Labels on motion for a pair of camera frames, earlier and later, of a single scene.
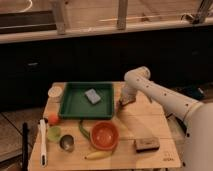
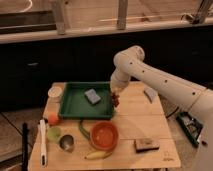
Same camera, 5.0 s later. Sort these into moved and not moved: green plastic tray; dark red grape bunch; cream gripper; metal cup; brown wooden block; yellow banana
Moved: cream gripper; dark red grape bunch
Not moved: metal cup; yellow banana; green plastic tray; brown wooden block
